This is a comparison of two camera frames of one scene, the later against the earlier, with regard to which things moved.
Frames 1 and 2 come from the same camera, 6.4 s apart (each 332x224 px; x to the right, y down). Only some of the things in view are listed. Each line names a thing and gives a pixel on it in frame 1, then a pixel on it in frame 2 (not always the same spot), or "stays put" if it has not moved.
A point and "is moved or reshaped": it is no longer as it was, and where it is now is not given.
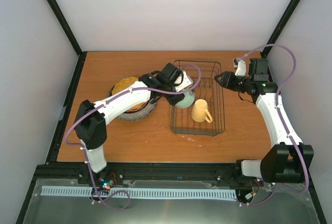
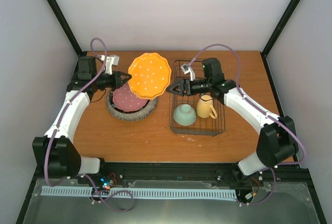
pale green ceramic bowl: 188,101 -> 184,114
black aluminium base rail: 143,175 stays put
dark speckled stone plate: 139,115 stays put
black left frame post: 65,24 stays put
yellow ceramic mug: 199,111 is moved or reshaped
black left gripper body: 171,100 -> 111,84
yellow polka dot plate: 123,83 is moved or reshaped
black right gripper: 225,82 -> 181,83
